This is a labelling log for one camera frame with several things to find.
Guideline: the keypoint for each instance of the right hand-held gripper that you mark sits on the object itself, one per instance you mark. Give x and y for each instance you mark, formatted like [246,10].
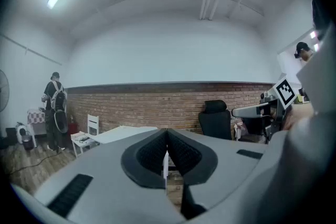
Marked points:
[284,93]

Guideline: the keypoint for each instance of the white round appliance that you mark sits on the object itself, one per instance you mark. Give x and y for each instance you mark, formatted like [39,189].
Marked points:
[21,132]

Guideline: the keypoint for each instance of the red fire extinguisher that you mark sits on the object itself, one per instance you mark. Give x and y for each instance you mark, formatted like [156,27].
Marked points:
[72,127]

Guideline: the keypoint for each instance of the white wooden chair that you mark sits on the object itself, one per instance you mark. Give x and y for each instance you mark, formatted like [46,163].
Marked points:
[85,136]

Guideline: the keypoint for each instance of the black office chair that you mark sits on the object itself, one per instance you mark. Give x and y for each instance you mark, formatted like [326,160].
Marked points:
[214,120]

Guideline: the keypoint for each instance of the pink checkered cloth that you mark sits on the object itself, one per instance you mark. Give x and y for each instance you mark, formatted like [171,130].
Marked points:
[36,116]

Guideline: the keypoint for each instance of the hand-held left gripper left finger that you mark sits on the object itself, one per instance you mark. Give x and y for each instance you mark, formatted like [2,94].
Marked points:
[99,181]

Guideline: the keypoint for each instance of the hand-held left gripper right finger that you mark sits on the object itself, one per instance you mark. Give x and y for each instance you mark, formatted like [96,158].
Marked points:
[223,165]

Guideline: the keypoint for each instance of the black standing fan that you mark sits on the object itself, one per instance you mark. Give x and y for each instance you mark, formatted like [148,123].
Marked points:
[4,91]

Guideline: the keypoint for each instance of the black bucket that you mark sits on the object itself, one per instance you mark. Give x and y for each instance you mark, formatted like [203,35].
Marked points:
[28,142]

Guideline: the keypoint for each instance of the white wall rail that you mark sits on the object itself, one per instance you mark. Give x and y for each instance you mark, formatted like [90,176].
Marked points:
[29,49]

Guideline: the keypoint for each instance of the person's right forearm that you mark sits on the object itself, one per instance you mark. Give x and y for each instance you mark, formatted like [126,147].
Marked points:
[299,118]

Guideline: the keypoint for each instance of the round black bag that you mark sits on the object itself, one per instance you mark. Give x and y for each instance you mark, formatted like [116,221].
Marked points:
[61,122]

